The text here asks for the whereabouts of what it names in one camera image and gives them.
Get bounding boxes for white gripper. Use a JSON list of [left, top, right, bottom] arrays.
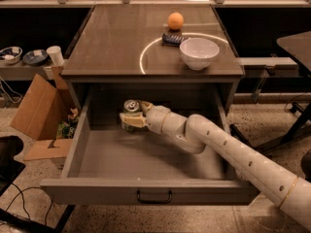
[[120, 101, 170, 134]]

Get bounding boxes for green soda can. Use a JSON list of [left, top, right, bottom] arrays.
[[121, 100, 141, 132]]

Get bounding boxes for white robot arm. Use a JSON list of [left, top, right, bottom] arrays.
[[120, 100, 311, 230]]

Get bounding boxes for open grey top drawer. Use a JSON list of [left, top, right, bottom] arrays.
[[41, 87, 259, 205]]

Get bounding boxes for green snack bags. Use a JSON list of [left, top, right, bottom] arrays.
[[56, 109, 79, 139]]

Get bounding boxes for blue chip bag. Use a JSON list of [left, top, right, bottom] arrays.
[[161, 34, 187, 47]]

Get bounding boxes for white bowl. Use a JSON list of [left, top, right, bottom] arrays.
[[179, 38, 220, 70]]

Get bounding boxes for cardboard box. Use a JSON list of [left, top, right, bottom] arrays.
[[11, 67, 79, 161]]

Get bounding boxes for black table leg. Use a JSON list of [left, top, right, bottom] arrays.
[[229, 124, 250, 146]]

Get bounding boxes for orange fruit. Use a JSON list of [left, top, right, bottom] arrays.
[[167, 13, 184, 30]]

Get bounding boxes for white paper cup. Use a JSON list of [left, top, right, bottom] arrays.
[[47, 46, 64, 66]]

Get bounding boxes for blue bowl on shelf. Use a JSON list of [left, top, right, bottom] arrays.
[[22, 50, 48, 66]]

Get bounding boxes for low grey shelf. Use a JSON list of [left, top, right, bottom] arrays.
[[0, 60, 54, 81]]

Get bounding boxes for black chair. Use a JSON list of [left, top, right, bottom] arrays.
[[0, 135, 25, 196]]

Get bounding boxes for patterned bowl on shelf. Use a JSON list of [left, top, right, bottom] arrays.
[[0, 47, 22, 65]]

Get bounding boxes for black drawer handle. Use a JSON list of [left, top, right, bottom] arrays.
[[136, 190, 173, 205]]

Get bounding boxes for black cable on floor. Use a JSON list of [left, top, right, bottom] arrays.
[[0, 182, 54, 226]]

